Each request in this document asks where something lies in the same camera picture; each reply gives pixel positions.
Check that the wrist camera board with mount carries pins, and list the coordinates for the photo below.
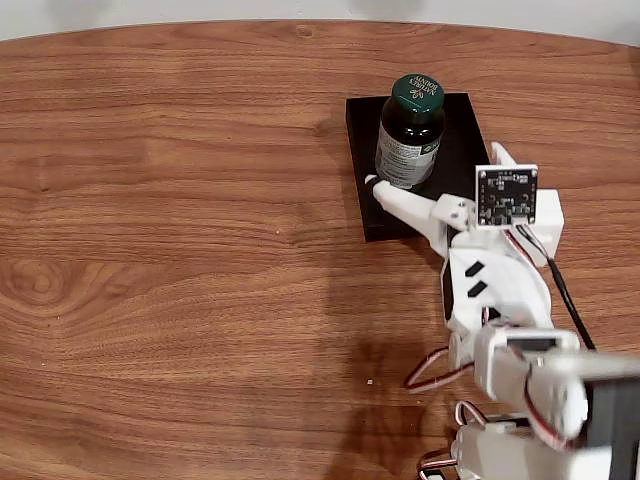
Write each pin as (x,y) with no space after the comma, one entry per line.
(506,196)

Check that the green-capped dark pill bottle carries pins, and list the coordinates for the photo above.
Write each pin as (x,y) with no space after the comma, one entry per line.
(407,140)

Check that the shallow black box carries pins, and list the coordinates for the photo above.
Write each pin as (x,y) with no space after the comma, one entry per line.
(362,150)

